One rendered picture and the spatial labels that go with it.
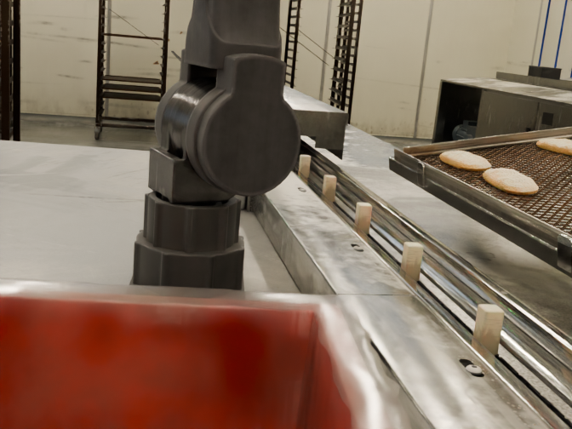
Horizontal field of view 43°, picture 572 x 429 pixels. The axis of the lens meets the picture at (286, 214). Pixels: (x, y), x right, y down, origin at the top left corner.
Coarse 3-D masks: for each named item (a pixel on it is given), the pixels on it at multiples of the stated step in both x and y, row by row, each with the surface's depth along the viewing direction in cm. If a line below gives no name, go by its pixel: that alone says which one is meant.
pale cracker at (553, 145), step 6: (540, 144) 91; (546, 144) 90; (552, 144) 89; (558, 144) 88; (564, 144) 88; (570, 144) 87; (552, 150) 88; (558, 150) 87; (564, 150) 86; (570, 150) 86
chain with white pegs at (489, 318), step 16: (304, 160) 99; (368, 208) 73; (368, 224) 73; (416, 256) 59; (416, 272) 60; (480, 304) 47; (480, 320) 46; (496, 320) 46; (480, 336) 46; (496, 336) 46; (496, 352) 47; (512, 368) 45; (528, 384) 43; (544, 400) 41; (560, 416) 39
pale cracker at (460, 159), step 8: (448, 152) 89; (456, 152) 87; (464, 152) 87; (448, 160) 86; (456, 160) 85; (464, 160) 84; (472, 160) 83; (480, 160) 83; (464, 168) 83; (472, 168) 82; (480, 168) 82; (488, 168) 82
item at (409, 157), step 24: (432, 144) 93; (456, 144) 94; (480, 144) 94; (504, 144) 94; (528, 144) 94; (432, 168) 80; (552, 168) 81; (456, 192) 74; (480, 192) 69; (552, 192) 71; (504, 216) 65; (528, 216) 60; (552, 216) 64; (552, 240) 57
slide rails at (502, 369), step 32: (320, 192) 86; (352, 224) 73; (384, 224) 74; (384, 256) 63; (416, 288) 55; (448, 288) 56; (448, 320) 49; (480, 352) 44; (512, 352) 45; (544, 352) 45; (512, 384) 40; (544, 416) 37
